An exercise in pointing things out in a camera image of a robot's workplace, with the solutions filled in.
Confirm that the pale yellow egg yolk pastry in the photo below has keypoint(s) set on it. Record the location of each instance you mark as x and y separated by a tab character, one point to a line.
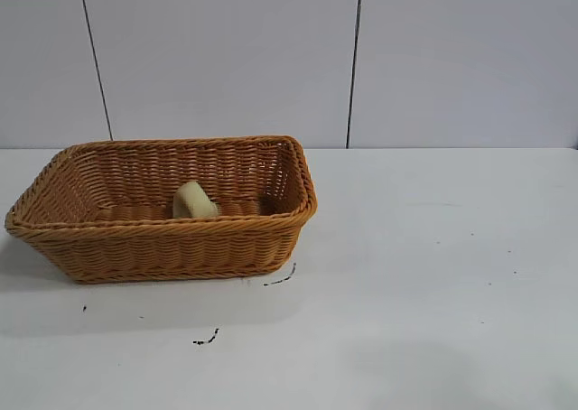
192	202

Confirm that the brown woven wicker basket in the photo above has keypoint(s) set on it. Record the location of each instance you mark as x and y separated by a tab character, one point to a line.
158	247

